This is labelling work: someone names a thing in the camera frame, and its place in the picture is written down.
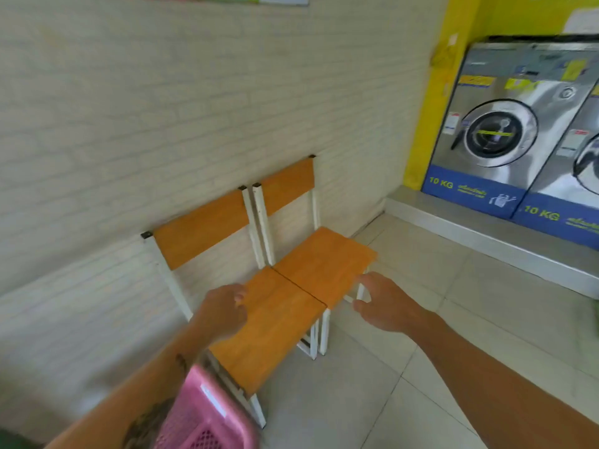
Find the person's right hand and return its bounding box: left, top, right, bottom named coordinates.
left=352, top=271, right=439, bottom=337

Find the person's left hand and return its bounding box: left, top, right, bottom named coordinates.
left=192, top=283, right=249, bottom=344

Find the wooden chair white frame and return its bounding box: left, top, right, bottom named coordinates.
left=252, top=155, right=379, bottom=357
left=140, top=185, right=328, bottom=428

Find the pink plastic laundry basket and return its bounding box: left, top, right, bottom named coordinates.
left=153, top=364, right=259, bottom=449

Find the steel washing machine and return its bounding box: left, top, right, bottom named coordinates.
left=421, top=39, right=599, bottom=220
left=510, top=81, right=599, bottom=251

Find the round washing machine door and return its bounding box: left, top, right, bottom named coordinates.
left=451, top=99, right=539, bottom=168
left=572, top=133, right=599, bottom=197

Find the person's right forearm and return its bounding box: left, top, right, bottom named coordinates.
left=414, top=311, right=599, bottom=449

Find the person's left forearm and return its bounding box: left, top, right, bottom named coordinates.
left=44, top=322, right=212, bottom=449

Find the person's green shirt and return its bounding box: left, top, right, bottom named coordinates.
left=0, top=427, right=46, bottom=449

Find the yellow prohibition sticker strip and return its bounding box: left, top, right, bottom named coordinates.
left=457, top=74, right=496, bottom=88

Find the white paper notice red text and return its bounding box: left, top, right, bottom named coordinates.
left=563, top=9, right=599, bottom=36

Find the small yellow wall basket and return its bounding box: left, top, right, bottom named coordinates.
left=430, top=41, right=457, bottom=70

